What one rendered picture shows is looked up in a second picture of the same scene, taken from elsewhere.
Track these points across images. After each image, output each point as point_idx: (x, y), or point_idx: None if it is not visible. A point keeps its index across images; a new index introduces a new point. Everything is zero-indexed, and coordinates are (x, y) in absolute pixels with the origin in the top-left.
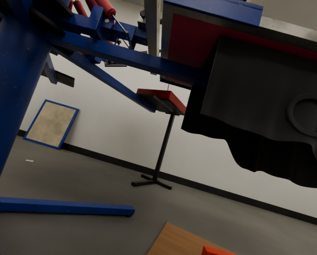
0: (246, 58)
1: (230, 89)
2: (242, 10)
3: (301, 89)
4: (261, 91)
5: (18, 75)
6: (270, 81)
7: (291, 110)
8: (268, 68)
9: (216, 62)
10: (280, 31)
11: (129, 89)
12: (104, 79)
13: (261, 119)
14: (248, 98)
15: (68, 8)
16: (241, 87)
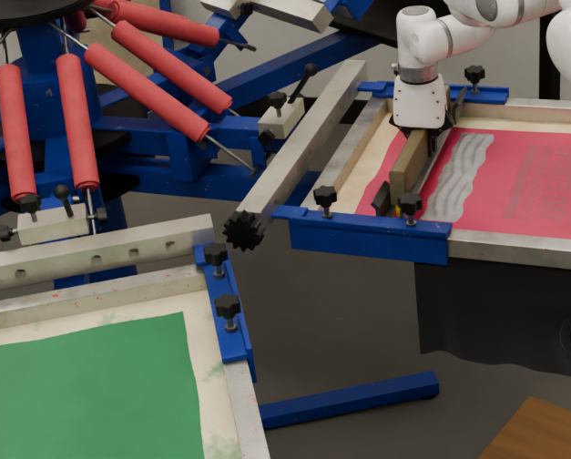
0: (468, 266)
1: (456, 314)
2: (414, 245)
3: None
4: (510, 311)
5: (113, 273)
6: (520, 295)
7: (566, 338)
8: (511, 276)
9: (418, 280)
10: (488, 260)
11: (315, 54)
12: (237, 107)
13: (525, 347)
14: (493, 323)
15: (120, 140)
16: (474, 310)
